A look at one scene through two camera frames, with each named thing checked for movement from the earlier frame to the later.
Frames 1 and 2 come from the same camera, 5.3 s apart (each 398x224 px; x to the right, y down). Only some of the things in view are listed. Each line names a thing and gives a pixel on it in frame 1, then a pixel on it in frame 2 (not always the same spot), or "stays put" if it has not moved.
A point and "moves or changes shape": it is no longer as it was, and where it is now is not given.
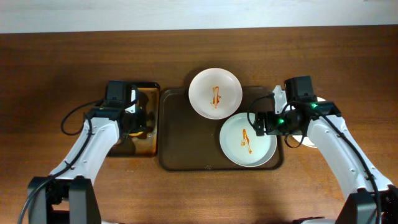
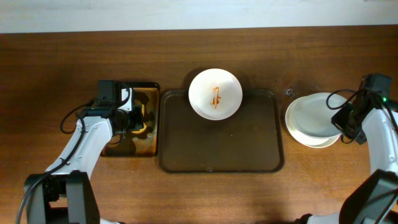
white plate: [240, 143] moves or changes shape
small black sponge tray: [145, 146] stays put
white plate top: [215, 93] stays put
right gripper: [260, 123] -> [342, 121]
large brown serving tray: [189, 141] stays put
